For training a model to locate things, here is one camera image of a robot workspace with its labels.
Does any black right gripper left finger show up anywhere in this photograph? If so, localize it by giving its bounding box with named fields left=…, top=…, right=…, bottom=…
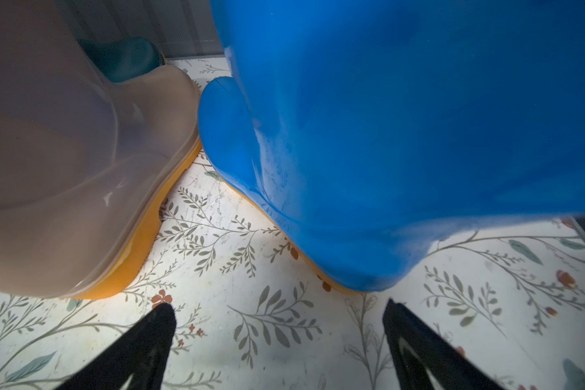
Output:
left=59, top=303, right=176, bottom=389

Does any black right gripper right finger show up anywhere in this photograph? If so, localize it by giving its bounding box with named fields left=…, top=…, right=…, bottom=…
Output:
left=382, top=299, right=501, bottom=390

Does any beige rain boot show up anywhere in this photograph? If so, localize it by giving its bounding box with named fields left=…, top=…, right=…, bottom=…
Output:
left=0, top=1, right=201, bottom=299

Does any blue rain boot front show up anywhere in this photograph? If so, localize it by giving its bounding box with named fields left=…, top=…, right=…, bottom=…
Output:
left=198, top=1, right=585, bottom=292

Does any dark green boot back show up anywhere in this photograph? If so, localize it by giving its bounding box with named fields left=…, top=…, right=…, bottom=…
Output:
left=78, top=37, right=166, bottom=83

